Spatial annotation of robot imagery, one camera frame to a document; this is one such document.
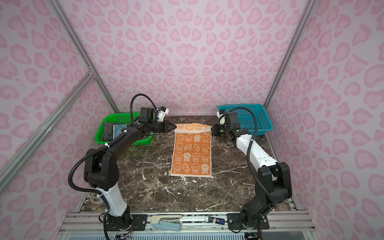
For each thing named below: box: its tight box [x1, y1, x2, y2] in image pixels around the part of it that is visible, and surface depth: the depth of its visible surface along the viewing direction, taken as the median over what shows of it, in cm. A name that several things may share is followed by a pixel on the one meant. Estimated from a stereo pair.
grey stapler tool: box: [150, 214, 183, 232], surface depth 73 cm
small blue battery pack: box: [205, 216, 226, 225], surface depth 74 cm
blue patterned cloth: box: [113, 124, 128, 140], surface depth 105 cm
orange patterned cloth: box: [170, 122, 212, 178], surface depth 97 cm
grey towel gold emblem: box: [102, 121, 119, 142], surface depth 100 cm
